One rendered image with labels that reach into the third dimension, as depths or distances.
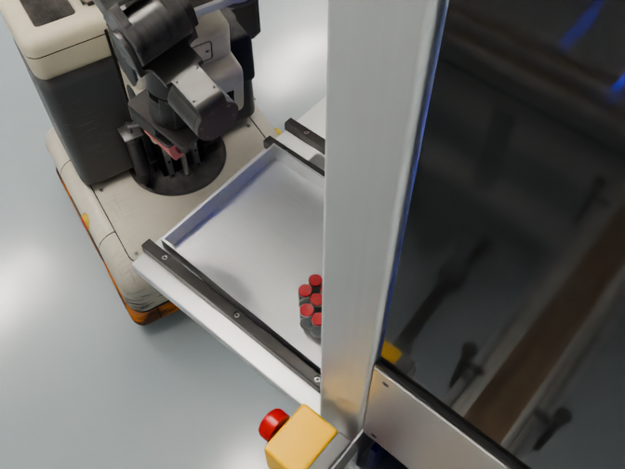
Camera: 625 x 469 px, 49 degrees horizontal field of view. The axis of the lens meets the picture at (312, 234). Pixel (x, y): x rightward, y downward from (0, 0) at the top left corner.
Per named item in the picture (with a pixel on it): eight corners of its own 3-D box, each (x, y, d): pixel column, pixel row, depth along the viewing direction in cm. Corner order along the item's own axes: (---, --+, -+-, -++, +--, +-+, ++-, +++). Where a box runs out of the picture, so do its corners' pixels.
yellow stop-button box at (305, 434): (349, 458, 84) (352, 440, 78) (311, 505, 81) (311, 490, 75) (302, 419, 87) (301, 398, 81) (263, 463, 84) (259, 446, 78)
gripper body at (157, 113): (183, 157, 87) (179, 121, 80) (127, 112, 89) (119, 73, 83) (220, 128, 89) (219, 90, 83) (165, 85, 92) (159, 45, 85)
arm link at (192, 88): (173, -19, 74) (106, 26, 72) (238, 47, 70) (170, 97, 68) (196, 49, 85) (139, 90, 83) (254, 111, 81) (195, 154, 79)
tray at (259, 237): (433, 264, 109) (436, 252, 106) (326, 383, 98) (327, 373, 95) (274, 155, 121) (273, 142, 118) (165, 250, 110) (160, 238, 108)
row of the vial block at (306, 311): (382, 255, 110) (384, 239, 106) (308, 333, 102) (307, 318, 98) (371, 247, 110) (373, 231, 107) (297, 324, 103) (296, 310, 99)
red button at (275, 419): (300, 431, 85) (299, 420, 81) (278, 456, 83) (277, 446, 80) (277, 411, 86) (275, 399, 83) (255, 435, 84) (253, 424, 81)
